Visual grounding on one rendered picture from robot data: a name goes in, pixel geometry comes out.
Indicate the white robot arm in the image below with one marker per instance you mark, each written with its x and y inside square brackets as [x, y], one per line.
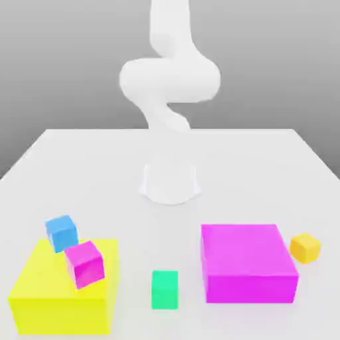
[170, 79]

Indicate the small green cube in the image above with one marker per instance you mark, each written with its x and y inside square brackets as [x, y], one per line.
[164, 290]

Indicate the small blue cube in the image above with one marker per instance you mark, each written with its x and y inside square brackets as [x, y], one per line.
[62, 233]

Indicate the small magenta cube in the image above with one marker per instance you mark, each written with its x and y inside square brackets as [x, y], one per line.
[85, 265]

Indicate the small orange cube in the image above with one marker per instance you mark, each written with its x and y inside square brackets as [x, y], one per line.
[305, 248]

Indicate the large magenta box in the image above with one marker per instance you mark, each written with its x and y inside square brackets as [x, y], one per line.
[247, 255]

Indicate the large yellow box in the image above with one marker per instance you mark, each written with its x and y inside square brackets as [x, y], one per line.
[53, 305]

